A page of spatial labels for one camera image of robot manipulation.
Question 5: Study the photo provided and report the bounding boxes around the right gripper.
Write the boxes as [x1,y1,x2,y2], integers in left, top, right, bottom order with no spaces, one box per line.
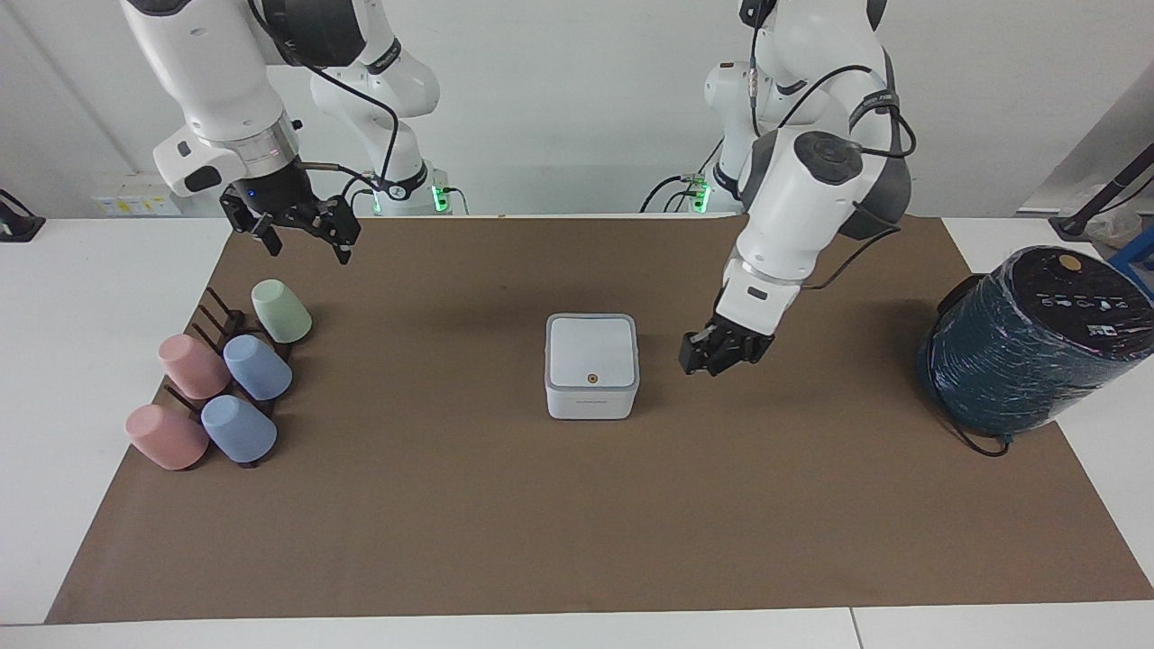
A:
[220,157,362,267]

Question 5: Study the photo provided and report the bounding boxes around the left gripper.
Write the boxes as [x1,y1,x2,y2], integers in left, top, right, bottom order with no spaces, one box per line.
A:
[679,311,776,379]

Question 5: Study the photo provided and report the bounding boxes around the white square trash can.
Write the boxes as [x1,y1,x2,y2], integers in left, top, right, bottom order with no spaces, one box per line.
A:
[544,312,642,422]

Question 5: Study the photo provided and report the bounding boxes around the green cup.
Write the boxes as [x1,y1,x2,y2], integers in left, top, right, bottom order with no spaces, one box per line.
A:
[251,279,314,345]

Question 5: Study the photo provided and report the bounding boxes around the dark brown cup rack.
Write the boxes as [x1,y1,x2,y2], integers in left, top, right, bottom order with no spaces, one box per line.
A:
[164,286,295,471]

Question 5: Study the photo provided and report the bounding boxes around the blue cup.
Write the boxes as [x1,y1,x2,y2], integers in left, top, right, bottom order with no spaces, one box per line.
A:
[223,334,294,402]
[199,394,279,465]

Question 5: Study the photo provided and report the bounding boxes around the pink cup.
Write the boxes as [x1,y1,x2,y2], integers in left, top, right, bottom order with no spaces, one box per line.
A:
[124,404,210,471]
[158,334,232,401]

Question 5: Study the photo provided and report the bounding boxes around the black stand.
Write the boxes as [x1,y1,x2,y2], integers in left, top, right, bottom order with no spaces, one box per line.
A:
[1049,142,1154,242]
[0,188,47,243]

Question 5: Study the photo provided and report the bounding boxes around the dark plastic-wrapped round appliance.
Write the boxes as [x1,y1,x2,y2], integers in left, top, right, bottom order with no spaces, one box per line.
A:
[916,244,1154,439]

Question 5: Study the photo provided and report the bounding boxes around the blue box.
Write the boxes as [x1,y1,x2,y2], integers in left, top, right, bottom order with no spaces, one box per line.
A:
[1107,225,1154,300]

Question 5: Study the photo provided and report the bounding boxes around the white wall socket strip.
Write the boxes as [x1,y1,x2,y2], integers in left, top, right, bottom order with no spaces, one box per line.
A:
[90,184,183,218]

